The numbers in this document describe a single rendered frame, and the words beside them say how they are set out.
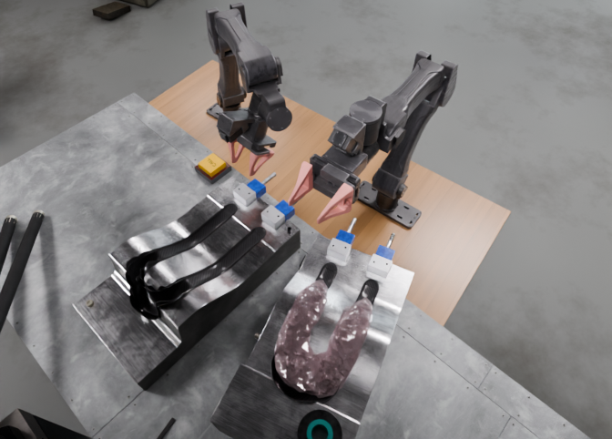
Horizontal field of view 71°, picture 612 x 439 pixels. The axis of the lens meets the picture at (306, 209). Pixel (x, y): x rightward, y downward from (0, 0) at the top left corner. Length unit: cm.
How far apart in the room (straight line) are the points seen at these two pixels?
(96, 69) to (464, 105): 246
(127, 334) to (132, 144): 67
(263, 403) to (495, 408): 50
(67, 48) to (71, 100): 60
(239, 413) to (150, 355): 25
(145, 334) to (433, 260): 73
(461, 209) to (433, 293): 29
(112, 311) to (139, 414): 24
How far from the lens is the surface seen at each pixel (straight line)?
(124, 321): 109
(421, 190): 133
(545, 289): 228
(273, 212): 109
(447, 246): 123
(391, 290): 107
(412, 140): 110
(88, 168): 150
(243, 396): 92
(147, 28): 369
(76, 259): 130
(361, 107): 78
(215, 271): 106
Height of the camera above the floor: 180
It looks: 54 degrees down
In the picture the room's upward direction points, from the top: straight up
